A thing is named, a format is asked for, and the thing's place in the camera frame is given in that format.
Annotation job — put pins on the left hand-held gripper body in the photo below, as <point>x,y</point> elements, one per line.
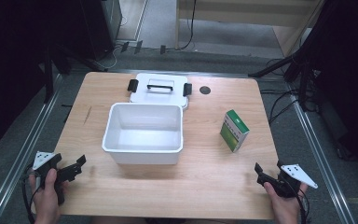
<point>43,160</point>

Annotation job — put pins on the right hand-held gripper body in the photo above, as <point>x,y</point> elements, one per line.
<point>295,177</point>

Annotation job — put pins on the person's right hand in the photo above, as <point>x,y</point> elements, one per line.
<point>284,207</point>

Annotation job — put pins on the person's left hand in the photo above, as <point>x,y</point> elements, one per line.
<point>46,199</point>

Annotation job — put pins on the green and white medicine box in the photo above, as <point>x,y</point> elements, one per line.
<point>233,132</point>

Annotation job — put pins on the white plastic storage box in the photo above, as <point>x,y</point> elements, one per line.
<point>144,133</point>

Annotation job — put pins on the black metal stand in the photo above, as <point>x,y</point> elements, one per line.
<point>48,74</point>

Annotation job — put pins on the black tripod leg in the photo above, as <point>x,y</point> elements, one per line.
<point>270,67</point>

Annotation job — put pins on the dark curtain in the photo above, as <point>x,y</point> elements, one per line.
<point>345,77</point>
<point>12,62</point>

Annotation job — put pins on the dark round table grommet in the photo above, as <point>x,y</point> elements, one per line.
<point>205,90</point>

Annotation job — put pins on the black cabinet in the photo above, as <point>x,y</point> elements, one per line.
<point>102,28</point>

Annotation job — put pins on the light wooden cabinet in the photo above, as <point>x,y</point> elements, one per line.
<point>245,15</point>

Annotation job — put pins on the aluminium floor rail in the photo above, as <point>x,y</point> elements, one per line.
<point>18,158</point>
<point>320,155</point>

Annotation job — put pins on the small black floor bracket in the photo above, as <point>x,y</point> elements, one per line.
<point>138,46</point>
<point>162,49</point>
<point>125,46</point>

